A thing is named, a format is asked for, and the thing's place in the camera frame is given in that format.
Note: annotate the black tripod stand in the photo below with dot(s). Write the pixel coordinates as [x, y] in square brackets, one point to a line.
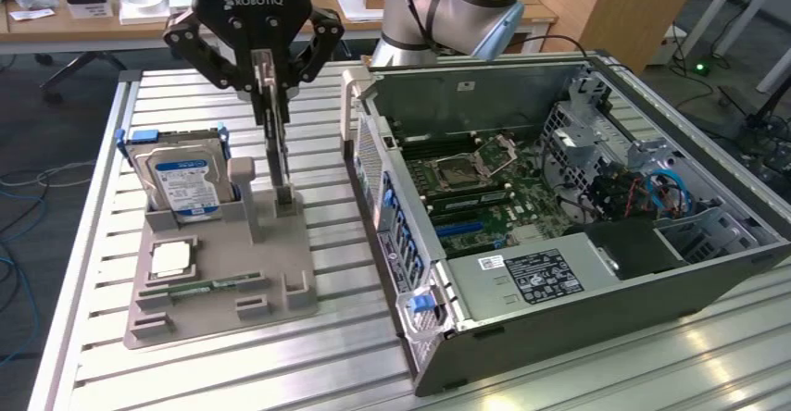
[765, 119]

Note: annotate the blue card retention clip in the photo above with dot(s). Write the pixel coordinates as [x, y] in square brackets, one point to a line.
[410, 252]
[389, 197]
[399, 220]
[405, 236]
[417, 270]

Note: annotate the green RAM stick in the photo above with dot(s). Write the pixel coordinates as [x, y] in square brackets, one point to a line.
[198, 287]

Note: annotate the small white labelled box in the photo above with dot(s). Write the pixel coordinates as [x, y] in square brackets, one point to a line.
[179, 1]

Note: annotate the black labelled RAM stick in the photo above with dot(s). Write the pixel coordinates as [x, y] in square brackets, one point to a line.
[469, 203]

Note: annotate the green motherboard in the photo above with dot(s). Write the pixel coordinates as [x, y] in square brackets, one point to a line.
[532, 207]

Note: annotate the blue expansion slot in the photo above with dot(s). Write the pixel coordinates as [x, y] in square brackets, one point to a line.
[459, 229]

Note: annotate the metal socket cover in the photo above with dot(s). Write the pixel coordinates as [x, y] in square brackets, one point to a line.
[508, 154]

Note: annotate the wooden cabinet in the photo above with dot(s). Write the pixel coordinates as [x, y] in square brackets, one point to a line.
[617, 13]

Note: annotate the grey power supply unit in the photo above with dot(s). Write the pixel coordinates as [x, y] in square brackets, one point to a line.
[475, 290]

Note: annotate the hard disk in blue caddy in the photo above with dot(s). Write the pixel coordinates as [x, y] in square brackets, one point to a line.
[179, 184]

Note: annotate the CPU socket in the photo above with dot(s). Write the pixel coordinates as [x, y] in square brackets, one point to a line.
[457, 172]

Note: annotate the blue case release latch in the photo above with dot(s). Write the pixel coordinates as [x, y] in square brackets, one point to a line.
[419, 303]

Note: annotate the white tape roll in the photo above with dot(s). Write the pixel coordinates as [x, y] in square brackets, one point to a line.
[140, 8]

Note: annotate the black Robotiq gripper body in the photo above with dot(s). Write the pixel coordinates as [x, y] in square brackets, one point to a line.
[252, 13]

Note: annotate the black plastic shroud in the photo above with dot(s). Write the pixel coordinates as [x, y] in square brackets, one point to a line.
[630, 249]

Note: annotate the white paper stack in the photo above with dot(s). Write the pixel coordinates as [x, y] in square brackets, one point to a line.
[358, 8]

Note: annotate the black chair base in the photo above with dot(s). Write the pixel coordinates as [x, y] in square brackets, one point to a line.
[76, 65]

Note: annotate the graphics card with metal bracket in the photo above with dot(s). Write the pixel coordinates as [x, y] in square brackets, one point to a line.
[278, 152]

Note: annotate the open grey PC case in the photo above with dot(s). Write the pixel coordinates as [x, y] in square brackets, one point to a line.
[586, 332]

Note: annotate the white table frame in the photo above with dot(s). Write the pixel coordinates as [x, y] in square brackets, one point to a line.
[711, 17]

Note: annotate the wooden desk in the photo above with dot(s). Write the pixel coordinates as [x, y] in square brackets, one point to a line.
[61, 29]
[351, 29]

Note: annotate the metal disk bay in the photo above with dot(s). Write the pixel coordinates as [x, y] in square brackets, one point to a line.
[692, 219]

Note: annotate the grey parts rack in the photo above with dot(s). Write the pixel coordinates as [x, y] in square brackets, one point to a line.
[216, 226]

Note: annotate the flat white box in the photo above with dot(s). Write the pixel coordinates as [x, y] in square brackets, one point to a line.
[148, 18]

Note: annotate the red and white card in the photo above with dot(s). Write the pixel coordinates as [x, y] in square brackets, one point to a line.
[31, 15]

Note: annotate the silver CPU chip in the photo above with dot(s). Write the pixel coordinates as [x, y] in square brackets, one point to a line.
[169, 260]

